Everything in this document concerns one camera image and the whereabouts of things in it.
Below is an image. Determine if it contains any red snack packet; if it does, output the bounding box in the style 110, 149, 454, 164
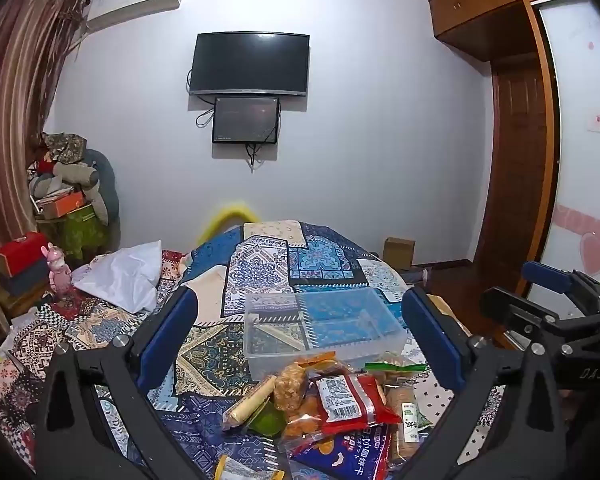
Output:
314, 372, 402, 436

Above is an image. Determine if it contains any wooden wardrobe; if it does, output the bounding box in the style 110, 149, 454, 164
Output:
427, 0, 600, 351

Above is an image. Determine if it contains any cracker sleeve with green label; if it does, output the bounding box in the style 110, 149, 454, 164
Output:
385, 385, 433, 471

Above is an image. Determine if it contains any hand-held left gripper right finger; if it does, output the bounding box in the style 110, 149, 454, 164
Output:
401, 285, 573, 480

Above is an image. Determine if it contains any large wall television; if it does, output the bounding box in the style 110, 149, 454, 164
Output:
188, 32, 311, 97

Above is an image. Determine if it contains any green wrapper snack packet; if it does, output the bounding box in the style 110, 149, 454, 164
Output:
362, 360, 427, 376

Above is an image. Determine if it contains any green round snack packet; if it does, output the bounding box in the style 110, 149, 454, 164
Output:
247, 402, 287, 436

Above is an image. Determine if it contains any blue cracker packet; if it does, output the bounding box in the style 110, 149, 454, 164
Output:
290, 422, 396, 480

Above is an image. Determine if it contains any patchwork blanket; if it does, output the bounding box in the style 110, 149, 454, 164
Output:
0, 220, 511, 480

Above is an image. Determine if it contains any cardboard box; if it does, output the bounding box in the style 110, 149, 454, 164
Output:
383, 236, 416, 268

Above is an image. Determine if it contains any orange box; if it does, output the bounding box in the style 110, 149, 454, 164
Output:
40, 191, 87, 220

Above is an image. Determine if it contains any yellow hoop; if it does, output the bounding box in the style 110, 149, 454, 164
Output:
200, 202, 261, 248

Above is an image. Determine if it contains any white air conditioner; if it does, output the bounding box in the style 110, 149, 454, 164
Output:
82, 0, 186, 31

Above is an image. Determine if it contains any brown wooden door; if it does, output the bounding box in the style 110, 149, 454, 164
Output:
472, 52, 546, 286

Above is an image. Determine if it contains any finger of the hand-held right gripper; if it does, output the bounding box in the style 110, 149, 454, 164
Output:
479, 286, 563, 346
521, 261, 577, 295

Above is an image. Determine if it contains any pink toy figure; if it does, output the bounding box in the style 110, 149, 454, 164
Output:
41, 242, 73, 303

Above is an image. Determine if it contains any orange fried snack packet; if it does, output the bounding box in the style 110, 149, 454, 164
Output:
280, 395, 331, 456

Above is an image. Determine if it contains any striped brown curtain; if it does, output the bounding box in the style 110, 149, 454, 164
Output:
0, 0, 88, 326

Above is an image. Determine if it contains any beige crispy snack packet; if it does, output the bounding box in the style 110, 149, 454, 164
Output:
274, 362, 311, 411

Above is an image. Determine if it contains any clear plastic container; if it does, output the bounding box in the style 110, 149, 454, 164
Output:
243, 287, 410, 381

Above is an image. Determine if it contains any dark blue box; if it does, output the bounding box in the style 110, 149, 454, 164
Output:
2, 260, 51, 297

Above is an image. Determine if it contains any yellow snack packet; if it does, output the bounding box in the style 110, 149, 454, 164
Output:
215, 455, 286, 480

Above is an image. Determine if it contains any grey plush toy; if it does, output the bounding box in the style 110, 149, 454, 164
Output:
35, 147, 121, 226

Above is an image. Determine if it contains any red box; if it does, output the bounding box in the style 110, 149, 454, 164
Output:
0, 231, 48, 277

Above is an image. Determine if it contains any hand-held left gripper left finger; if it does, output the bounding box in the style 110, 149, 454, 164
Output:
32, 286, 203, 480

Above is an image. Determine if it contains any white pillow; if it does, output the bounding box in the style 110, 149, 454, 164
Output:
72, 240, 163, 313

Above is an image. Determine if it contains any small wall monitor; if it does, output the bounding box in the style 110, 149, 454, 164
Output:
212, 96, 281, 144

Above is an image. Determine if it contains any pink heart sticker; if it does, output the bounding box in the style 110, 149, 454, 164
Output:
580, 210, 600, 276

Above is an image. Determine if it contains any small orange snack packet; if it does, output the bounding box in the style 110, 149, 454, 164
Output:
295, 352, 351, 376

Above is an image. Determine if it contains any long biscuit packet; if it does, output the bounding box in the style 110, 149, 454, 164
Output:
222, 375, 277, 431

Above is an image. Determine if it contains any green cloth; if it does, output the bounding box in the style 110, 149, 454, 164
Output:
60, 205, 112, 261

